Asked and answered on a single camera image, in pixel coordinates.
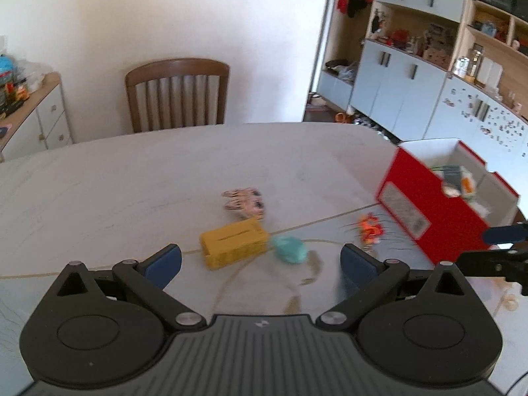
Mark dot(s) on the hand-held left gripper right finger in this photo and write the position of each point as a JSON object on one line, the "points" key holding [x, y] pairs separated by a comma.
{"points": [[355, 262]]}

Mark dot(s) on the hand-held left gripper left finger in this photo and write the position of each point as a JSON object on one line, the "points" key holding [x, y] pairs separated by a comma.
{"points": [[165, 263]]}

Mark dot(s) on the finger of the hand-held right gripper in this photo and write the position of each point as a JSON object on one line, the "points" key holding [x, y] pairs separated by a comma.
{"points": [[503, 234], [491, 264]]}

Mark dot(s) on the clear plastic bag with contents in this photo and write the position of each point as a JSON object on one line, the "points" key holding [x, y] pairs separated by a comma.
{"points": [[462, 181]]}

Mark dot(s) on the red cardboard box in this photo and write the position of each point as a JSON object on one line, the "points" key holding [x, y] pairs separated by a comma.
{"points": [[420, 214]]}

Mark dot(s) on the teal clay lump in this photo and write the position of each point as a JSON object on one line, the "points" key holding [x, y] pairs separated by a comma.
{"points": [[291, 249]]}

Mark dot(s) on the yellow box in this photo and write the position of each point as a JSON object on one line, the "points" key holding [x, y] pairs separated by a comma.
{"points": [[235, 243]]}

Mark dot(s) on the glass jar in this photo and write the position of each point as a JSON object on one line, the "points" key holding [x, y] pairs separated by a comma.
{"points": [[475, 62]]}

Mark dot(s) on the white sideboard with wooden top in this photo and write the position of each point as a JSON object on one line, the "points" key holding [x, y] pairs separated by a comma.
{"points": [[45, 119]]}

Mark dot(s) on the brown wooden chair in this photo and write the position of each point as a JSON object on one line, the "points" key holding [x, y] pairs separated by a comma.
{"points": [[177, 68]]}

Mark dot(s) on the cardboard toy figure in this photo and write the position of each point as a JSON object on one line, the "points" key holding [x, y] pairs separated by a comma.
{"points": [[436, 43]]}

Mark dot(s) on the jar with red label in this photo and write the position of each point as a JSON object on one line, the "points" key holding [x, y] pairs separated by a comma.
{"points": [[22, 90]]}

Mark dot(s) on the crumpled clear plastic bag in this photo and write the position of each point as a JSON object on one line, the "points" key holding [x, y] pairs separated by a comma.
{"points": [[31, 72]]}

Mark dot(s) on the blue snack bag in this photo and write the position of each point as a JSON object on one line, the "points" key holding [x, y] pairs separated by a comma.
{"points": [[6, 70]]}

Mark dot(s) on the red and black hanging ornament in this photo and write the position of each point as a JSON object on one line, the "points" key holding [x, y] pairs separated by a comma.
{"points": [[354, 2]]}

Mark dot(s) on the pale blue wall cabinet unit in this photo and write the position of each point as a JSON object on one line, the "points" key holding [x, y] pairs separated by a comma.
{"points": [[396, 78]]}

